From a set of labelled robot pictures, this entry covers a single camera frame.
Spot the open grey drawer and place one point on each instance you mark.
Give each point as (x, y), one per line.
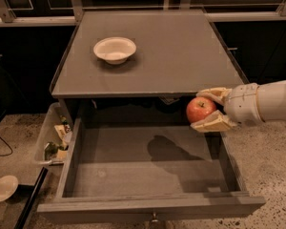
(154, 173)

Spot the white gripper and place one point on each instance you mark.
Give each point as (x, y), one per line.
(244, 104)

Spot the clear plastic storage bin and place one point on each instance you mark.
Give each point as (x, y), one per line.
(54, 138)

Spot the white paper bowl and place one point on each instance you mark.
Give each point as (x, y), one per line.
(114, 50)

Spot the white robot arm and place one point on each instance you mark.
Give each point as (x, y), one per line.
(271, 102)

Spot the metal railing frame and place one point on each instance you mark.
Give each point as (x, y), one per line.
(68, 12)

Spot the black bar on floor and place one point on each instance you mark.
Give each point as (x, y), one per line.
(31, 199)

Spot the grey cabinet with top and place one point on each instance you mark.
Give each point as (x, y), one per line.
(178, 53)

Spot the red apple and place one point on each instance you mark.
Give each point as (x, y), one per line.
(199, 108)

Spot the white plate on floor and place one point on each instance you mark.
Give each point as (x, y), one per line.
(8, 186)

